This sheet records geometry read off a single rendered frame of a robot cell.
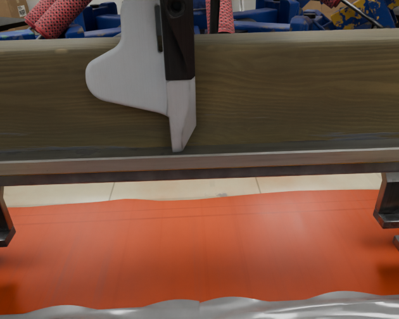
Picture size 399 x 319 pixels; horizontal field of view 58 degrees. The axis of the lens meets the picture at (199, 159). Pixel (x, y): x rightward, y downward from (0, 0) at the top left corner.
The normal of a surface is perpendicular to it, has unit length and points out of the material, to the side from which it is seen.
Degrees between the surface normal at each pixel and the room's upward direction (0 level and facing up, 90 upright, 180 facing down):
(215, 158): 90
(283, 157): 90
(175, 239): 0
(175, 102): 103
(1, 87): 90
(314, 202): 0
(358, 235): 0
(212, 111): 90
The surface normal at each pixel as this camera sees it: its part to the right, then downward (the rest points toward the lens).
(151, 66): 0.04, 0.40
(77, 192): -0.03, -0.86
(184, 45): 0.04, 0.69
